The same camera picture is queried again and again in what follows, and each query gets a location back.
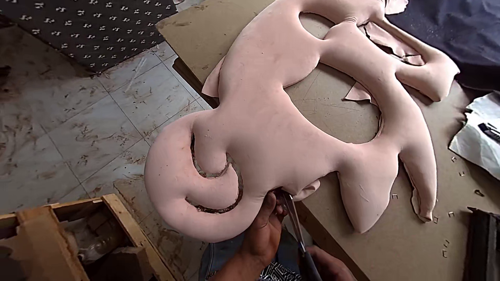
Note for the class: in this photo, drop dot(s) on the person's left hand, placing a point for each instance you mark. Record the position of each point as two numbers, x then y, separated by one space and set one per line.
265 238

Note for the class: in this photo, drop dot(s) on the person's right hand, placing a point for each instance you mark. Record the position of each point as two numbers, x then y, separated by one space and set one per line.
332 267

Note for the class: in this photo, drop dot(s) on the person's left thumb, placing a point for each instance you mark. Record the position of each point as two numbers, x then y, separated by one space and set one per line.
268 207

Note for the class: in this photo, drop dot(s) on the person's right fingers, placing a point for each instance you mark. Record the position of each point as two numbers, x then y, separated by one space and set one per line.
318 255

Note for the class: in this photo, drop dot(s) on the person's left fingers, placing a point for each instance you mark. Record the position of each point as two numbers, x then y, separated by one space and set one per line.
280 209

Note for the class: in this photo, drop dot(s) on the pink padded ornate upholstery piece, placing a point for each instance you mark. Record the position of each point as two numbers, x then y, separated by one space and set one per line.
269 113

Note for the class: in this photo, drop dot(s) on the person's left forearm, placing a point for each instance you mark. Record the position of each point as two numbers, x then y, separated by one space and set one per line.
236 269

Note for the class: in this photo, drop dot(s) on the person's body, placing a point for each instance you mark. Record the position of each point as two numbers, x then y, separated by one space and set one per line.
278 273

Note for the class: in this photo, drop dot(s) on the scattered metal staples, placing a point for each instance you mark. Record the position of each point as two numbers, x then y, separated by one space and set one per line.
451 213

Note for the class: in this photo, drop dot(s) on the wooden crate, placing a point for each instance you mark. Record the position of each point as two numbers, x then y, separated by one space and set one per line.
125 222

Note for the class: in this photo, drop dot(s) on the black stapler tool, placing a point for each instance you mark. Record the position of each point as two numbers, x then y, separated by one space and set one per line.
482 246

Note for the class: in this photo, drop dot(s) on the clear plastic bottle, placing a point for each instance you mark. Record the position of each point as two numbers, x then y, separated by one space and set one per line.
97 246

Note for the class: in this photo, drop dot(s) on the white torn cloth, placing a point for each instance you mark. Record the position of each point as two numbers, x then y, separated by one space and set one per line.
478 128

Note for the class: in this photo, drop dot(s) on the small black object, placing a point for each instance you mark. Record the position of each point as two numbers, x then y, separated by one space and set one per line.
490 130

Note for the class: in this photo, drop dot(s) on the dark navy cloth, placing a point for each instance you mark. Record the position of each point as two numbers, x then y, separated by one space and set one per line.
457 31

